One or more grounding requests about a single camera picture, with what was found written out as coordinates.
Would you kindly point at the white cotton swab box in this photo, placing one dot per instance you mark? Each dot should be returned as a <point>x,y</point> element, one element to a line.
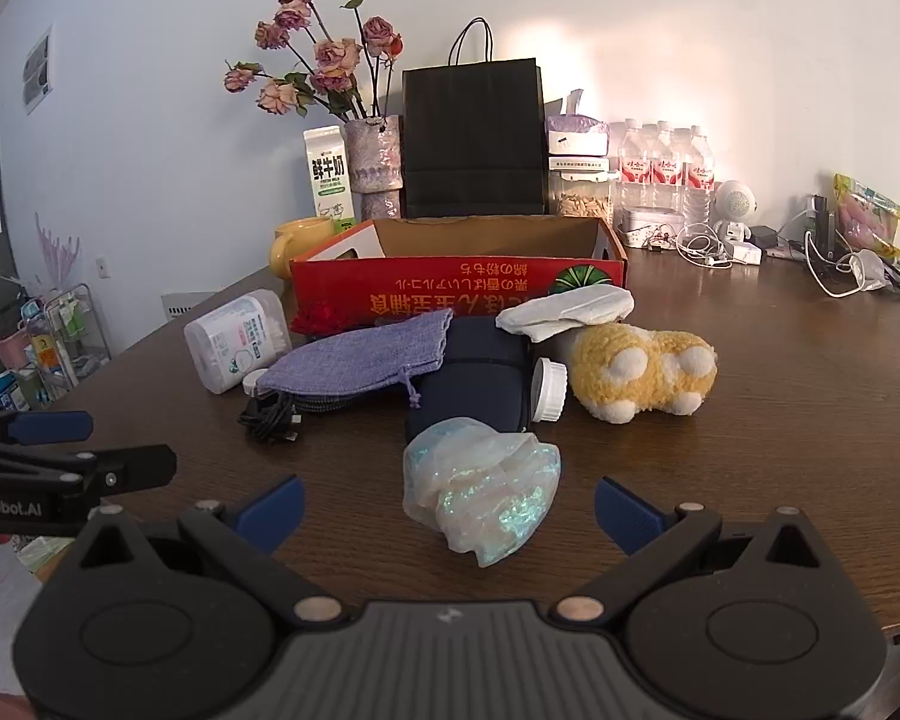
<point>229,345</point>

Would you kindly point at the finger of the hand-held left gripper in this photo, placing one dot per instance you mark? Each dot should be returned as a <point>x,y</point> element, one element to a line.
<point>135,465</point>
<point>52,427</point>

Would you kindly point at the pink mottled ceramic vase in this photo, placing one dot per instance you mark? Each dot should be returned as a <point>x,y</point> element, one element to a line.
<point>371,165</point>

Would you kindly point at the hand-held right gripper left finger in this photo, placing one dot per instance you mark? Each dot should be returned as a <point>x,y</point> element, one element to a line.
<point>270,514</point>

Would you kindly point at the white green milk carton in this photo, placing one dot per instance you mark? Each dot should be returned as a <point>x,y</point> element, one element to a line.
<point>328,172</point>

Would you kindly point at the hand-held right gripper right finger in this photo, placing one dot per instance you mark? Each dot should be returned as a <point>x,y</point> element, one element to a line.
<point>626,514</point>

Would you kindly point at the white cloth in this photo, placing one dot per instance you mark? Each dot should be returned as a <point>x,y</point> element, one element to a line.
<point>562,311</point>

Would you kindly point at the purple tissue pack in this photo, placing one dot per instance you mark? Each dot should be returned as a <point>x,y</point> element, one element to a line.
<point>577,131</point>

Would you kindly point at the white wall vent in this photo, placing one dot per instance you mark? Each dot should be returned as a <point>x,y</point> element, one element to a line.
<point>184,306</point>

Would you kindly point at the white charger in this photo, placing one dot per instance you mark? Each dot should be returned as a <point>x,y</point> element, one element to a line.
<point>748,253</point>

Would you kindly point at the navy fabric case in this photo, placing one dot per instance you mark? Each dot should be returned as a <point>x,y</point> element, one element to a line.
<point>465,382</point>

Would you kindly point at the pale green packet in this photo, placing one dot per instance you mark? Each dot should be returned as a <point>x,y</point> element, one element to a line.
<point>41,555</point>

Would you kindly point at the black adapter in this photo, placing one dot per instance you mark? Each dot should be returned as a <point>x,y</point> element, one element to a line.
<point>766,236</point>

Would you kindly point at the wall poster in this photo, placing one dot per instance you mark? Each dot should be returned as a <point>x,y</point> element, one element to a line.
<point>37,67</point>

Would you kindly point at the clear seed container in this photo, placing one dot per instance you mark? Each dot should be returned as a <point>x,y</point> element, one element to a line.
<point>581,199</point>

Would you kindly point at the water bottle pack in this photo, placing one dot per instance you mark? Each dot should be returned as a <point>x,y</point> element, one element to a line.
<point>664,165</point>

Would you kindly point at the yellow plush toy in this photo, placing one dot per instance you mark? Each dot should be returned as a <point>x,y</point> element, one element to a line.
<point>645,375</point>

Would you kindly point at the purple wall decor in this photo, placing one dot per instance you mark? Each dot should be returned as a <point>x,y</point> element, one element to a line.
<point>58,251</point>

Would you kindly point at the red artificial rose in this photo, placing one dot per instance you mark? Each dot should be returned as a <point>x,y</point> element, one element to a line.
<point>315,319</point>

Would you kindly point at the yellow pink snack packet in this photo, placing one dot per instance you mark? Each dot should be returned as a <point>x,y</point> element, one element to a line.
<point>866,214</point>

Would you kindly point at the black bottle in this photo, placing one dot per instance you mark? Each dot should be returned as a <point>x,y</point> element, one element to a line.
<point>821,225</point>

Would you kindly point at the black paper bag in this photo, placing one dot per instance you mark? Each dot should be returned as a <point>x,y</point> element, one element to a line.
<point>472,135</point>

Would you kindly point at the yellow mug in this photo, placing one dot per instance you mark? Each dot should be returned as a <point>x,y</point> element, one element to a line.
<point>300,240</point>

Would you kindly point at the pink bin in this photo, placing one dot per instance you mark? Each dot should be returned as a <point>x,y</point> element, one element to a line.
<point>7,349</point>

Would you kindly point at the iridescent plastic bag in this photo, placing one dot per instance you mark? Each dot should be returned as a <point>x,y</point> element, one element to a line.
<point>480,495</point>

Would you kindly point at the dried pink rose bouquet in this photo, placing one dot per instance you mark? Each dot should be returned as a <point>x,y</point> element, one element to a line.
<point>337,54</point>

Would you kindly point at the white wall outlet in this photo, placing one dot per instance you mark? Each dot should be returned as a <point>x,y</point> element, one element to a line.
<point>102,268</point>

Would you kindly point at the red cardboard box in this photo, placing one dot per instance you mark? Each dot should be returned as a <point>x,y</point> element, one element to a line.
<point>420,292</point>

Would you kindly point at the large white screw lid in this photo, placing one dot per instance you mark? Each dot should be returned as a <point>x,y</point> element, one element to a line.
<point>549,390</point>

